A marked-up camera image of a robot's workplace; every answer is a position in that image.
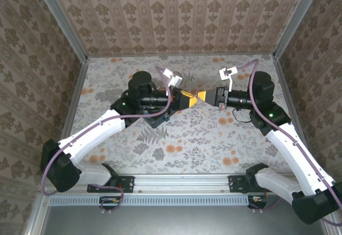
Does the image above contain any aluminium frame side rail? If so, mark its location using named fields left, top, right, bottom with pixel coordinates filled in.
left=61, top=58, right=89, bottom=142
left=272, top=54, right=301, bottom=139

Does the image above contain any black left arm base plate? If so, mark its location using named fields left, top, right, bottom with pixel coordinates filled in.
left=87, top=175, right=134, bottom=194

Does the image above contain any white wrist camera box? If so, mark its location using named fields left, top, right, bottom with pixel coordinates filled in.
left=162, top=68, right=184, bottom=88
left=219, top=66, right=238, bottom=91

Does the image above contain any grey metal panel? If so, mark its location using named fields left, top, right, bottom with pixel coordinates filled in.
left=45, top=205, right=325, bottom=235

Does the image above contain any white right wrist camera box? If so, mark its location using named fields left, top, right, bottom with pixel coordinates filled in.
left=219, top=66, right=238, bottom=91

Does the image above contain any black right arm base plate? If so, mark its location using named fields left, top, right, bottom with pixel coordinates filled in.
left=228, top=175, right=253, bottom=193

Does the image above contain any aluminium mounting rail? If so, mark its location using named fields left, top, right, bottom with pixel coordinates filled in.
left=42, top=173, right=294, bottom=196

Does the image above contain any black controller board box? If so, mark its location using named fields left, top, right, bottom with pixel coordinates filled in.
left=247, top=195, right=268, bottom=209
left=99, top=196, right=120, bottom=210

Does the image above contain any aluminium frame post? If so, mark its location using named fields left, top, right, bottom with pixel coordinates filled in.
left=31, top=0, right=88, bottom=62
left=272, top=0, right=325, bottom=59

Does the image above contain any grey slotted cable duct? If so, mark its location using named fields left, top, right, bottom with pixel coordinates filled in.
left=49, top=195, right=251, bottom=206

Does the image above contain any floral printed tablecloth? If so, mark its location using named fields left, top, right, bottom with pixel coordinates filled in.
left=60, top=54, right=308, bottom=174

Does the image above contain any aluminium frame rear rail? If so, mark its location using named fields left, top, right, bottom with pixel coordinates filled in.
left=87, top=53, right=276, bottom=59

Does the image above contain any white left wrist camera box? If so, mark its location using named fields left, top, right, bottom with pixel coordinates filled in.
left=162, top=68, right=184, bottom=88

